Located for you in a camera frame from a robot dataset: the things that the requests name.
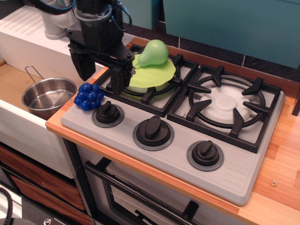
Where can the light green plate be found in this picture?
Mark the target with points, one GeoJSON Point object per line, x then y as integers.
{"type": "Point", "coordinates": [153, 76]}

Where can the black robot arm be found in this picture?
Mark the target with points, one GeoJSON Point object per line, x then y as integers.
{"type": "Point", "coordinates": [97, 6]}

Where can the blue toy blueberry cluster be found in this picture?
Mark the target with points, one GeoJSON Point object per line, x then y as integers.
{"type": "Point", "coordinates": [89, 97]}

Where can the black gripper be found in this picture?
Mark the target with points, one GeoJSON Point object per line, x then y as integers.
{"type": "Point", "coordinates": [99, 39]}

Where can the toy oven door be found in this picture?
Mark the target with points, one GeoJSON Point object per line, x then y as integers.
{"type": "Point", "coordinates": [130, 198]}

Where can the black left stove knob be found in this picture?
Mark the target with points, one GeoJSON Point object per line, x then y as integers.
{"type": "Point", "coordinates": [108, 115]}

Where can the black stove knob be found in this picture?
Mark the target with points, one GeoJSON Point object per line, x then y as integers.
{"type": "Point", "coordinates": [205, 156]}
{"type": "Point", "coordinates": [108, 115]}
{"type": "Point", "coordinates": [153, 134]}

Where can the black burner grate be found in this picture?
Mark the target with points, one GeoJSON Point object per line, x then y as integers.
{"type": "Point", "coordinates": [228, 107]}
{"type": "Point", "coordinates": [155, 100]}

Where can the black right burner grate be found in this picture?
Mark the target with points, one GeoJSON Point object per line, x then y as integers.
{"type": "Point", "coordinates": [228, 107]}

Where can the stainless steel pot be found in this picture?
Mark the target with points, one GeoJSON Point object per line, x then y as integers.
{"type": "Point", "coordinates": [46, 97]}

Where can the grey toy stove top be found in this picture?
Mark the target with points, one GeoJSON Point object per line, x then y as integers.
{"type": "Point", "coordinates": [233, 181]}

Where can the black middle stove knob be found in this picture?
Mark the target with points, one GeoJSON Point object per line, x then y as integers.
{"type": "Point", "coordinates": [153, 134]}

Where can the black right stove knob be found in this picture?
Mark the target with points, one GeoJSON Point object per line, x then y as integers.
{"type": "Point", "coordinates": [205, 156]}

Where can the green toy pear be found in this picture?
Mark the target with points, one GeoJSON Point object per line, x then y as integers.
{"type": "Point", "coordinates": [155, 53]}

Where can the black left burner grate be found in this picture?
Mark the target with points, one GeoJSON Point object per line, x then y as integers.
{"type": "Point", "coordinates": [155, 100]}

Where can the white toy sink unit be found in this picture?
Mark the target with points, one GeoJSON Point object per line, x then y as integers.
{"type": "Point", "coordinates": [25, 51]}

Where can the wooden drawer front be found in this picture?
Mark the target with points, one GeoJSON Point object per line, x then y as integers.
{"type": "Point", "coordinates": [45, 186]}

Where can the black oven door handle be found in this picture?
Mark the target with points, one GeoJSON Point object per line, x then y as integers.
{"type": "Point", "coordinates": [110, 180]}

